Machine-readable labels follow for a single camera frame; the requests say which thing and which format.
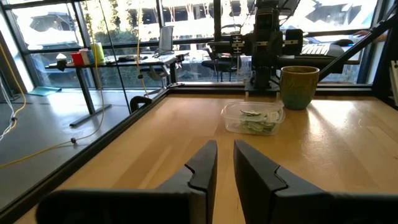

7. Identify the yellow-green spool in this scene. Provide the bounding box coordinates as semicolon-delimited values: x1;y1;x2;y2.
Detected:
90;42;107;65

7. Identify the blue white box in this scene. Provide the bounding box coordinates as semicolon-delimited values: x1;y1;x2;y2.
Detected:
79;49;95;65

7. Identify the small black white gadget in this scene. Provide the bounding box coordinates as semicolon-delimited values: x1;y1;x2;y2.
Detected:
55;52;68;72

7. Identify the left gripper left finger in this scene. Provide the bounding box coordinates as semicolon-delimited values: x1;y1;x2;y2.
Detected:
156;139;218;224

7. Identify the black frame handle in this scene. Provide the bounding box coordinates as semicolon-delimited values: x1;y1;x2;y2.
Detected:
129;95;154;114

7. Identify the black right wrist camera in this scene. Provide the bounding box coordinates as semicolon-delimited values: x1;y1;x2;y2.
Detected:
255;7;280;31

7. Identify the grey office chair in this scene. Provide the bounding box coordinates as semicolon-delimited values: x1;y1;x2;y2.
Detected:
139;25;175;96

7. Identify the black keyboard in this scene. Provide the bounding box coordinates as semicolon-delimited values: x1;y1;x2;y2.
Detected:
118;54;150;62

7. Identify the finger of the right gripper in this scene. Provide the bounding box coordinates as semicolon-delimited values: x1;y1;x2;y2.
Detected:
252;30;269;68
267;30;284;68

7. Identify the red box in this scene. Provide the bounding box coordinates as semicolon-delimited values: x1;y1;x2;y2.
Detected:
70;51;85;67

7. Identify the pale green tea packet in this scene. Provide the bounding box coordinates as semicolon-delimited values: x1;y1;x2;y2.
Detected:
239;119;271;134

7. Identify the teal floor mat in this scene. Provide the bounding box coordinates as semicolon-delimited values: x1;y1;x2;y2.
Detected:
26;86;63;97

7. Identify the olive ceramic mug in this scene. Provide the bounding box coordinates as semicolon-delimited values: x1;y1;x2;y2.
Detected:
279;65;320;111

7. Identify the laptop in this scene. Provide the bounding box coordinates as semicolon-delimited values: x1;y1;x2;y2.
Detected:
300;39;355;60

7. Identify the black window frame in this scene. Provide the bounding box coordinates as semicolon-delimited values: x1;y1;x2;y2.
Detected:
0;0;398;94

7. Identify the person's hand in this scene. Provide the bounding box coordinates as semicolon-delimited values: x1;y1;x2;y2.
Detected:
353;29;388;43

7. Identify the black-legged desk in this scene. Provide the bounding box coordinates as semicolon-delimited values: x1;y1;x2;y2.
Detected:
45;51;190;128

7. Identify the black aluminium table frame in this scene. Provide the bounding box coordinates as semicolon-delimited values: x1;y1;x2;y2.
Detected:
0;12;398;224

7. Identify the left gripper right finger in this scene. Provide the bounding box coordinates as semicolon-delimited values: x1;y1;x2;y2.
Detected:
233;139;337;224

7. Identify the clear plastic bin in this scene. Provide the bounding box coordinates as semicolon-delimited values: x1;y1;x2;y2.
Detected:
220;101;286;136

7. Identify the black office chair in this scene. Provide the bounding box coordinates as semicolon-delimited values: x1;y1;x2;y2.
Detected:
201;24;246;82

